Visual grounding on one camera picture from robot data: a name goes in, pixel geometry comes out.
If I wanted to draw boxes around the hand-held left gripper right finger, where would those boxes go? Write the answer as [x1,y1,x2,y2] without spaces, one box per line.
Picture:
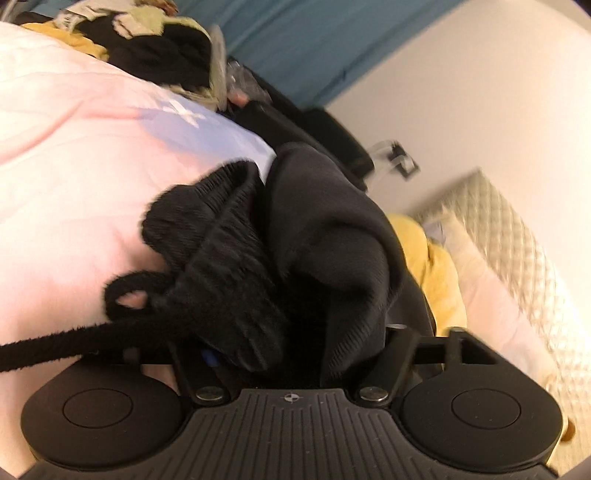
[355,327,502,408]

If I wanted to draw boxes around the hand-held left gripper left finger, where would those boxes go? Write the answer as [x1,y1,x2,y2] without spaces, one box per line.
[122,343,242,408]

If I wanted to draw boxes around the white pillow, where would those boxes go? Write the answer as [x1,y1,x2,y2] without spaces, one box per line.
[442,214,560,389]

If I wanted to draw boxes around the quilted cream headboard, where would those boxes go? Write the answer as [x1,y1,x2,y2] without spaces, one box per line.
[414,168,591,464]

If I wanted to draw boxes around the wall socket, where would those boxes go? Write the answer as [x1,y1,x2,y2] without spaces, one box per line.
[368,137,422,179]

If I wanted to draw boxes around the crinkled plastic wrap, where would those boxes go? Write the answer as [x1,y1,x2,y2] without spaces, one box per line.
[226,59,269,104]

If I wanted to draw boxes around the black armchair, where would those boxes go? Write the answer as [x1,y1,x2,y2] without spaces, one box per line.
[230,99,376,191]

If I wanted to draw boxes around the white duvet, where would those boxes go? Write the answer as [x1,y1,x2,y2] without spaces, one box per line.
[0,21,279,480]

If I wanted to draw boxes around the yellow blanket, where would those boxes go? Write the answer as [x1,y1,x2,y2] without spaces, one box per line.
[387,212,468,339]

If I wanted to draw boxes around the black sweatpants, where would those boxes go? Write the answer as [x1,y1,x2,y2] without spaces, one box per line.
[0,143,437,389]

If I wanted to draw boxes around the pile of clothes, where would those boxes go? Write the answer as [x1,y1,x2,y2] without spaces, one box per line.
[21,0,228,112]

